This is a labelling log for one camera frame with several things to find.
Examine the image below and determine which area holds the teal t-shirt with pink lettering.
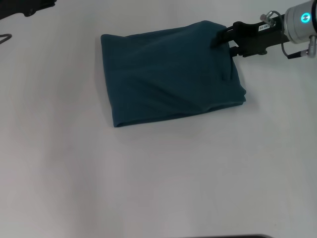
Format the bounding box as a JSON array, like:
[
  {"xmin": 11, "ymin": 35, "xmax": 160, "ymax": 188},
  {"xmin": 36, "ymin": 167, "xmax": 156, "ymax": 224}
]
[{"xmin": 100, "ymin": 20, "xmax": 247, "ymax": 128}]

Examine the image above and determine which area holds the silver connector plug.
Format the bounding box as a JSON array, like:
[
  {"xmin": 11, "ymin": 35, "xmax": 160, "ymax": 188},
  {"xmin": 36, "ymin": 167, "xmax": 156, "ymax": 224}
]
[
  {"xmin": 260, "ymin": 10, "xmax": 277, "ymax": 28},
  {"xmin": 299, "ymin": 34, "xmax": 317, "ymax": 59}
]

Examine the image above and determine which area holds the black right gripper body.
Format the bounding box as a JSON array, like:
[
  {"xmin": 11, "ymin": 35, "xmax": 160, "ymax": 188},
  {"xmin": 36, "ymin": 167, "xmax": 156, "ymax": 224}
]
[{"xmin": 232, "ymin": 21, "xmax": 291, "ymax": 58}]

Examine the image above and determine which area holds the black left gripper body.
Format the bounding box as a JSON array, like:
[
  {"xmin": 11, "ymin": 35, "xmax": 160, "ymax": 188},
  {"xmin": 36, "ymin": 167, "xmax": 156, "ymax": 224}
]
[{"xmin": 0, "ymin": 0, "xmax": 58, "ymax": 20}]

